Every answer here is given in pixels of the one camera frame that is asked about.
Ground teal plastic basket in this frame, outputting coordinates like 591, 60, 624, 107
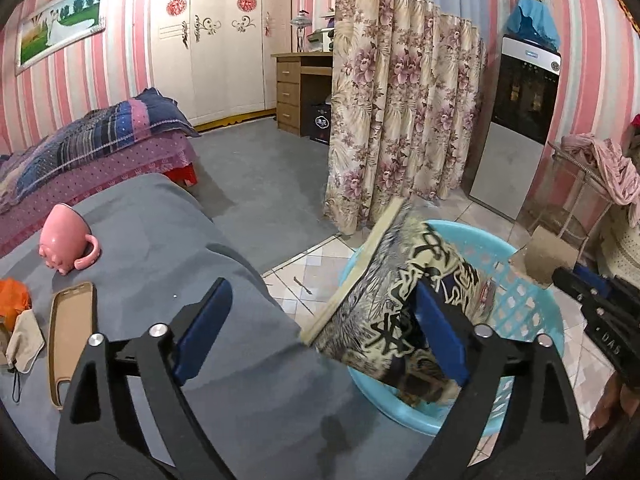
339, 220, 566, 438

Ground printer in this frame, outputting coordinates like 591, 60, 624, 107
306, 29, 336, 53

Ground blue and floral curtain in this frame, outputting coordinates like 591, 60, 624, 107
322, 0, 488, 236

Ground desk lamp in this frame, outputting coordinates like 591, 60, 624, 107
290, 10, 311, 53

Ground pink pig mug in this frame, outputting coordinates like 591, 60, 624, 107
39, 203, 101, 276

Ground white wardrobe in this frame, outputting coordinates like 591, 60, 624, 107
150, 0, 293, 128

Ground beige cloth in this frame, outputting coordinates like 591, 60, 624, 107
5, 309, 47, 405

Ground orange cloth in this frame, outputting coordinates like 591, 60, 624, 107
0, 278, 33, 331

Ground cardboard tube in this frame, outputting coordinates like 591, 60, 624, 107
510, 225, 581, 288

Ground cream knitted cloth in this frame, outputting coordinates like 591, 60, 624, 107
597, 205, 640, 286

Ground framed wedding picture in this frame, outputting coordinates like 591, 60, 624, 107
14, 0, 108, 77

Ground red plastic stool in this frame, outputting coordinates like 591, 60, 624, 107
162, 164, 198, 187

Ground white metal rack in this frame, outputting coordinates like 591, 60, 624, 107
530, 140, 640, 261

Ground bed with purple skirt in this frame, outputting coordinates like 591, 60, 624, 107
0, 87, 201, 256

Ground brown phone case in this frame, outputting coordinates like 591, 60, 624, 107
47, 281, 98, 411

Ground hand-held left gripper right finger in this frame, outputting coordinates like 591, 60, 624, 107
407, 280, 587, 480

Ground patterned beige black pillow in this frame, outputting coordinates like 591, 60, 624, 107
301, 196, 496, 406

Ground pink clothes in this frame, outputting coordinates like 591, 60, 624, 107
560, 132, 640, 206

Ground plaid quilt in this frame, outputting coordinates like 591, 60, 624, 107
0, 87, 201, 211

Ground water dispenser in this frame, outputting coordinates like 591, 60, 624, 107
462, 35, 562, 221

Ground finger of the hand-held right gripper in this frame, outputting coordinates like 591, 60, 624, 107
551, 266, 608, 313
572, 261, 640, 303

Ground blue cloth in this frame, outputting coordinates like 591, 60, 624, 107
506, 0, 562, 53

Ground person's right hand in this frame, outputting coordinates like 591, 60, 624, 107
590, 375, 636, 433

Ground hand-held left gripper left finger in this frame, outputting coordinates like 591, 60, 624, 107
55, 277, 234, 480

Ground black box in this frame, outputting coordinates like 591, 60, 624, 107
309, 101, 333, 145

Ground wooden desk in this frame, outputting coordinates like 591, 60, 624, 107
271, 51, 335, 137

